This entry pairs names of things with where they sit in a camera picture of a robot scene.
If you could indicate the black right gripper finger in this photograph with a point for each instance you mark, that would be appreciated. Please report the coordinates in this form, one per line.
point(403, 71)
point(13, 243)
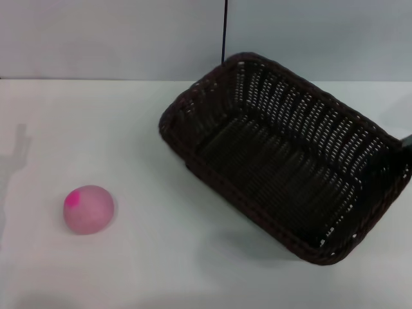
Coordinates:
point(407, 140)
point(386, 164)

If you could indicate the dark brown woven basket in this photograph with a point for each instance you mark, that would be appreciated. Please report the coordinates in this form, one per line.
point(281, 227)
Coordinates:
point(273, 167)

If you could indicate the pink peach-shaped soft ball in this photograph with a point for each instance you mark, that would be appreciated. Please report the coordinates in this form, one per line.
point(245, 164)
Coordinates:
point(91, 212)

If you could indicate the black vertical wall strip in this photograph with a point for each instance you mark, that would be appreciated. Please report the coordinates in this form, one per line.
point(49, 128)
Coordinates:
point(224, 32)

